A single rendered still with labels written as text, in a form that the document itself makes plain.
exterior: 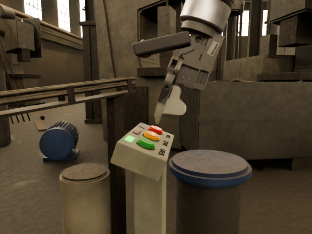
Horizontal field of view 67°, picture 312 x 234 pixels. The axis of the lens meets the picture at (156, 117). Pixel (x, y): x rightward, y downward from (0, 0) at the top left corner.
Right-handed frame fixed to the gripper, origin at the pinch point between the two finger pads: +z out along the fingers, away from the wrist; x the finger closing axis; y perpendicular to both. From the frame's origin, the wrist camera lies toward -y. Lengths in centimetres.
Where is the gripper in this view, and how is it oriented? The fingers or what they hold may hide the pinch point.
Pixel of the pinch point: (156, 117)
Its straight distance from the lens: 51.0
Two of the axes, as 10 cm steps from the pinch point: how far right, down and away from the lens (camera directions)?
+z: -3.4, 9.2, 1.9
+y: 9.3, 3.6, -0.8
